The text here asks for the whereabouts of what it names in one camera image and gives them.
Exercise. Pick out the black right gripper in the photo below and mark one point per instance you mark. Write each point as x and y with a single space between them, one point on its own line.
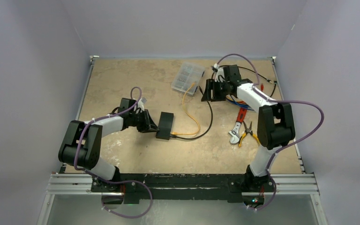
211 84

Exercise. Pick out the aluminium frame rail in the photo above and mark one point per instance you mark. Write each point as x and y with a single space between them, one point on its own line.
81 184

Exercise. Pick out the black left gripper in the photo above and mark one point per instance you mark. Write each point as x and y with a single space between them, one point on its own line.
148 125

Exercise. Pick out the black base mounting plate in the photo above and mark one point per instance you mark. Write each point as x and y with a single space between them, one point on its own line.
233 188

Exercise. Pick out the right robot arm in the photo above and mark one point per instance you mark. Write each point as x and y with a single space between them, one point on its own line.
275 126

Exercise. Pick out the clear plastic parts box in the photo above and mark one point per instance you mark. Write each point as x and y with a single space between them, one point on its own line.
188 78

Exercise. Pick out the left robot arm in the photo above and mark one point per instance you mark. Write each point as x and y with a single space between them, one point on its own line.
82 141

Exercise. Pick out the black network switch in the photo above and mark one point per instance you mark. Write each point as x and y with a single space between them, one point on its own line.
165 125

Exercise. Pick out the yellow handled pliers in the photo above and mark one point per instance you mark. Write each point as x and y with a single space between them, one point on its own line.
248 131

